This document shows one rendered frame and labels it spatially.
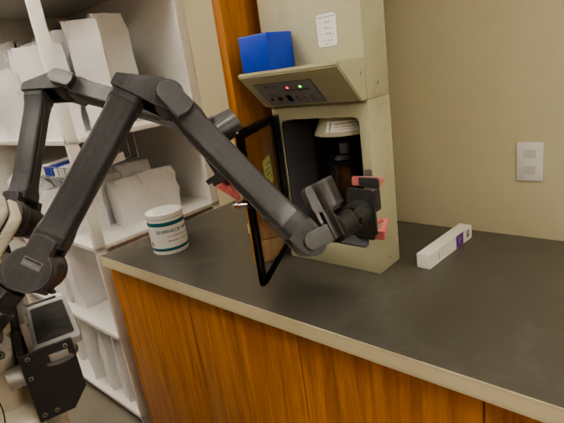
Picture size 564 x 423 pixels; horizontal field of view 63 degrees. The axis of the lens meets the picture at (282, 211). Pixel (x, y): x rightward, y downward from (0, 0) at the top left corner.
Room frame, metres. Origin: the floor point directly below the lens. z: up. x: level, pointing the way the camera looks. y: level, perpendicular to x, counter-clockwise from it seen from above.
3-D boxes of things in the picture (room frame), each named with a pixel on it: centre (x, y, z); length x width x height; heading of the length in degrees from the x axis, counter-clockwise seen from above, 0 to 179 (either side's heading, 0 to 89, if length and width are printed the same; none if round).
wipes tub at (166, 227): (1.58, 0.42, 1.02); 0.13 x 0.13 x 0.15
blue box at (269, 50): (1.27, -0.02, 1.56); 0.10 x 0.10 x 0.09; 47
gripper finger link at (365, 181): (0.96, -0.20, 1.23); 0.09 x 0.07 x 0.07; 137
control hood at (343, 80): (1.20, -0.09, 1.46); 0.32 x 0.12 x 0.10; 47
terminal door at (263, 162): (1.19, 0.03, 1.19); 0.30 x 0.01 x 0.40; 164
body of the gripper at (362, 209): (0.91, -0.15, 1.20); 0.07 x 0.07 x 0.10; 47
